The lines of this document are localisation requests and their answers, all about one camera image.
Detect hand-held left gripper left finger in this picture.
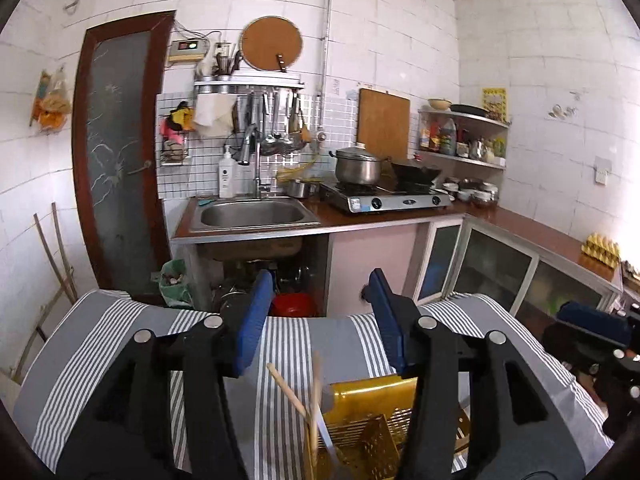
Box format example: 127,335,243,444
55,268,276,480

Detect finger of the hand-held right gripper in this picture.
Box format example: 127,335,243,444
542,301,640,441

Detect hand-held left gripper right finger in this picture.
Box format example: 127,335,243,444
362,268,586,480

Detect wooden chopstick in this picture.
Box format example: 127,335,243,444
307,351,323,480
266,363,313,421

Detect yellow perforated utensil holder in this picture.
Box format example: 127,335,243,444
317,375,471,480

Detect row of hanging kitchen utensils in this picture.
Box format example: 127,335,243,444
235,91,311,156

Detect red plastic basin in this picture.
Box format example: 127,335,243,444
270,292,318,317

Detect yellow egg carton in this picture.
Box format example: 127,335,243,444
580,232,621,265

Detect green trash bag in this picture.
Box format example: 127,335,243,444
159,259,193,308

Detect steel kitchen sink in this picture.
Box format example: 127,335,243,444
189,197,321,233

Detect glass door kitchen cabinets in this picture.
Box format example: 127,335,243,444
412,215,623,321

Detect steel gas stove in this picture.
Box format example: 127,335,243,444
320,181,453,216

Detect small steel saucepan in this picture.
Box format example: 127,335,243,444
284,178,318,198

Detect white soap pump bottle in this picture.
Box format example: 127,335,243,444
218,145,236,199

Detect black wok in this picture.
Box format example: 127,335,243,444
390,160,443,188

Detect steel kitchen faucet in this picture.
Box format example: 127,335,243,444
237,124,271,200

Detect grey striped tablecloth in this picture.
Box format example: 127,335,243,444
12,290,616,480

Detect stack of bowls on counter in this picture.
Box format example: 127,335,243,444
442,177,500,207

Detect steel cooking pot with lid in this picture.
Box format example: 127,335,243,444
329,143,388,186

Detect corner shelf with bottles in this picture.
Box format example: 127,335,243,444
417,106,511,170

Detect rectangular wooden cutting board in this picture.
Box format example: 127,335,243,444
357,87,412,161

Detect leaning wooden sticks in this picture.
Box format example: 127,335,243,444
12,202,78,381

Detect white hanging cloth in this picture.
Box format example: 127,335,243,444
194,94,236,138

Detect brown frosted glass door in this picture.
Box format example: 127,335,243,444
72,10,176,293

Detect utensil cup on rack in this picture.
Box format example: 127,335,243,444
215,42,243,78

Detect round wooden board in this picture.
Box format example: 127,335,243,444
240,16,304,71

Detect hanging plastic bag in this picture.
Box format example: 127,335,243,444
30,67,72,133

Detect wire grid wall organizer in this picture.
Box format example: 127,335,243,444
159,102,196,166

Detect metal wall rack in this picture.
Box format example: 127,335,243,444
194,76,306,95

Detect yellow wall poster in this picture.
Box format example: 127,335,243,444
481,87,507,123

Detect beige wall controller box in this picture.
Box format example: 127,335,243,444
167,39,211,63

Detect vertical wall pipe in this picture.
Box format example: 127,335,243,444
322,0,335,96

